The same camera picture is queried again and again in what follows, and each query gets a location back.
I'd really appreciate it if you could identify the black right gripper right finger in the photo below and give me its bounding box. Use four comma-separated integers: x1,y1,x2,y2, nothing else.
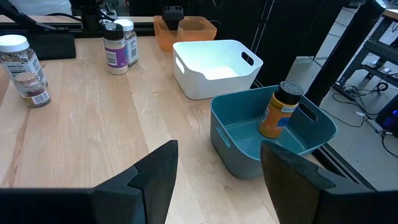
260,140,377,224

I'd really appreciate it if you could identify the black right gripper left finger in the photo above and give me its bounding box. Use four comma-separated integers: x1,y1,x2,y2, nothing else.
91,139,179,224

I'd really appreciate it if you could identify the slim spice bottle white lid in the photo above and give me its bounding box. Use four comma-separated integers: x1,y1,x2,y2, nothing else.
113,19,139,68

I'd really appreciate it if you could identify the purple-label spice bottle black lid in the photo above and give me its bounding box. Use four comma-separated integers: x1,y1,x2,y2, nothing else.
103,22,129,76

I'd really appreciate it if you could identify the orange-label spice bottle black lid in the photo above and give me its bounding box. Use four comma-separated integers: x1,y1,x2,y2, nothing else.
257,80,305,139

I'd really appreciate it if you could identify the small glass saffron jar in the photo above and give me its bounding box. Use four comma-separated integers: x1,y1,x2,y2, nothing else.
14,72,52,109

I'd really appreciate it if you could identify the large glass jar white lid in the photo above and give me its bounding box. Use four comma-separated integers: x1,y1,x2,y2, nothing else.
0,34,49,90

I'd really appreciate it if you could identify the orange translucent plastic bin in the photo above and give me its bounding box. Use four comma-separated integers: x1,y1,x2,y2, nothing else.
153,15,218,52

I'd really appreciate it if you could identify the white plastic bin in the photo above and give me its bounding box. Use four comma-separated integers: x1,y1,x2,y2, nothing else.
172,39,264,101

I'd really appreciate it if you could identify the blue plastic bin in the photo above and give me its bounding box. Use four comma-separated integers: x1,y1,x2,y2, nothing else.
210,84,338,180

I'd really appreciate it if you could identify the black power strip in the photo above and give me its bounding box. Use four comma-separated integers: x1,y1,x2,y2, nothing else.
332,82,357,102

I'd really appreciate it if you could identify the black cloth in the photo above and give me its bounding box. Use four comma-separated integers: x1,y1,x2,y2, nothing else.
24,33,77,61

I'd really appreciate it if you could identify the thick black post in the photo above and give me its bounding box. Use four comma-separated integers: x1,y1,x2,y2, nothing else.
304,0,387,106

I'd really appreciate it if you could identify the black metal workbench frame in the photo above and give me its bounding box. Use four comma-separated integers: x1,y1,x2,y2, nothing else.
337,9,398,90

